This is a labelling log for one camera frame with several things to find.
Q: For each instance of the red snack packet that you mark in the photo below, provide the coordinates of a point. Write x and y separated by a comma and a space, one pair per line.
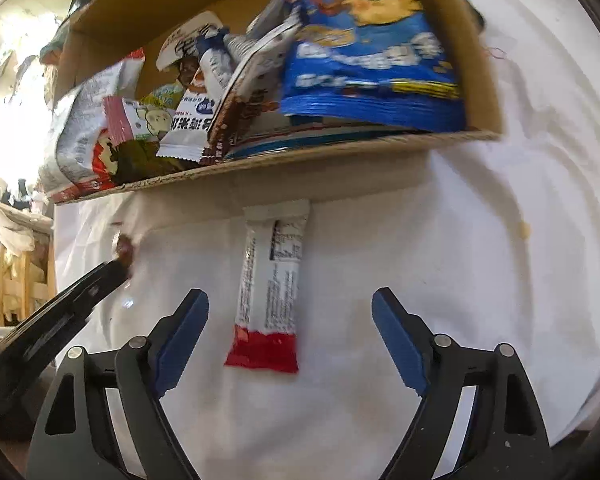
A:
104, 157

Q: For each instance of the crumpled white cloth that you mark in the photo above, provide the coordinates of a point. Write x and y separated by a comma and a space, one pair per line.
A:
7, 230

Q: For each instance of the narrow white and brown wrapper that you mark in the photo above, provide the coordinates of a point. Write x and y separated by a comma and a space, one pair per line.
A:
240, 115

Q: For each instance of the white bar wrapper red end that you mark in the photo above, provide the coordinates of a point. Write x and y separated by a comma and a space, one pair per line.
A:
267, 290

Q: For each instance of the small brown snack packet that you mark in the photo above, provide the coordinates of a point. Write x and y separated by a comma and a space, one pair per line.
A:
125, 249

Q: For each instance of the small red white cartoon packet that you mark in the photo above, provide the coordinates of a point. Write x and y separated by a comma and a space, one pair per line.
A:
147, 120

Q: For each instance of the blue donut snack bag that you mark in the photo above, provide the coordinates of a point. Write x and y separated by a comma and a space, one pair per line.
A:
375, 60

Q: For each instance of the wooden crate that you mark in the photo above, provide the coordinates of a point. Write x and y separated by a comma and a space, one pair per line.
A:
10, 280

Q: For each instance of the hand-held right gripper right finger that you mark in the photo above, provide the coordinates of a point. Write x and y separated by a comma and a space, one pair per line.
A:
400, 345

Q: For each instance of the white chip bag yellow label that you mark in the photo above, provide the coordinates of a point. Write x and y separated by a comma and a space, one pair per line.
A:
75, 125

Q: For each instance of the yellow snack bag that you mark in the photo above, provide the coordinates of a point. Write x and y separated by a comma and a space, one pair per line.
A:
162, 95

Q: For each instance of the white tablecloth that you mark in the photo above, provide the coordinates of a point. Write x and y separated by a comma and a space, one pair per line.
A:
480, 260

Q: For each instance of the white packet black print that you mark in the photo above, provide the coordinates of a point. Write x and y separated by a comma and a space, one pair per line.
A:
180, 42

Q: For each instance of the dark snack in clear packet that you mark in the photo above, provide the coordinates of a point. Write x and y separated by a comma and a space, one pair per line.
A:
137, 160

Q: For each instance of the cardboard box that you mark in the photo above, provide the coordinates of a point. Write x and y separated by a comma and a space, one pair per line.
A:
330, 170

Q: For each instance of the red and white pancake packet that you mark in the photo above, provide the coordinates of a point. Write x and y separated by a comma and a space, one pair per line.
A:
190, 130

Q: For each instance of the blue and white snack bag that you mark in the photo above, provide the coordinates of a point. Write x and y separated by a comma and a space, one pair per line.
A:
280, 142

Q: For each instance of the small blue and white packet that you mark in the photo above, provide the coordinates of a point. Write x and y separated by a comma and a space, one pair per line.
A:
215, 57

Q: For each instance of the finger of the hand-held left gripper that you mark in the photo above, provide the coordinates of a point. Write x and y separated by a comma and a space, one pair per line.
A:
80, 300

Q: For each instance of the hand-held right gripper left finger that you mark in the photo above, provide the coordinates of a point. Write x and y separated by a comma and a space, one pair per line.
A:
180, 345

